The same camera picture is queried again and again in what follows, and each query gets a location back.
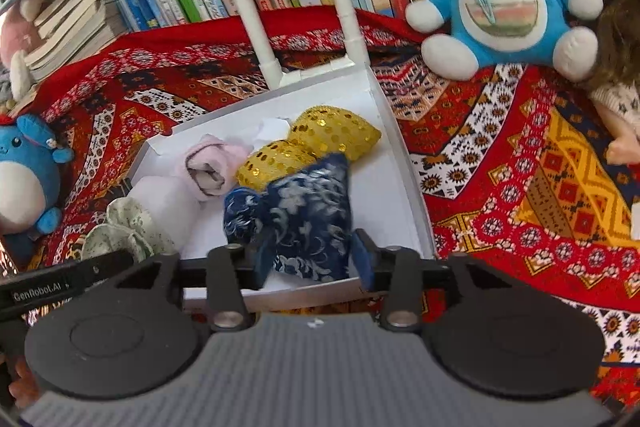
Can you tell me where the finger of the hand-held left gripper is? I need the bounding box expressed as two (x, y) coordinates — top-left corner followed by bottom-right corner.
(65, 250), (136, 296)

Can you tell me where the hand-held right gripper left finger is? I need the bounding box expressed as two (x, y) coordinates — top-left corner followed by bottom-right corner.
(116, 234), (275, 332)

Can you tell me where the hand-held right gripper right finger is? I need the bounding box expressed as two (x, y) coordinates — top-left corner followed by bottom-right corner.
(351, 228), (506, 333)

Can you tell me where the green floral cloth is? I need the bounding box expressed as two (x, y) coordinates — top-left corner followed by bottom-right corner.
(81, 197), (177, 260)

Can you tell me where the blue floral fabric pouch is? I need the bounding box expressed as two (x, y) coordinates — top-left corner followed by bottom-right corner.
(222, 152), (353, 283)

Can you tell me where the white cardboard box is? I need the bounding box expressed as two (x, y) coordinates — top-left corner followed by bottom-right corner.
(129, 63), (437, 313)

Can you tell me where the pink and white cloth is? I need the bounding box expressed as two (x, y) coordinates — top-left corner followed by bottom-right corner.
(172, 133), (255, 202)

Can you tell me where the gold sequin heart pillow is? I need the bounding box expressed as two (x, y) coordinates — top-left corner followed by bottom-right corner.
(235, 106), (382, 188)

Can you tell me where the white crumpled tissue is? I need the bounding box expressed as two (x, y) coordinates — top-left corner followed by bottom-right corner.
(252, 117), (292, 148)

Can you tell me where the blue round mouse plush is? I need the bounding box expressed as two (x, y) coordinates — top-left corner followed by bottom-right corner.
(0, 113), (76, 258)

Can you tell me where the red patterned blanket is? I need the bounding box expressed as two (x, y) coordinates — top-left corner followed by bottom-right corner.
(0, 4), (640, 408)

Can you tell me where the pink plush toy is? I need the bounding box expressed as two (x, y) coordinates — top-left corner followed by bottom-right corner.
(0, 0), (46, 102)

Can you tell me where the stack of worn books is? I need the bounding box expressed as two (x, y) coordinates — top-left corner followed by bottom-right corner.
(22, 0), (131, 82)

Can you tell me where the long-haired baby doll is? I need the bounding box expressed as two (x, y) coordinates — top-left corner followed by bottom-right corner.
(582, 0), (640, 168)

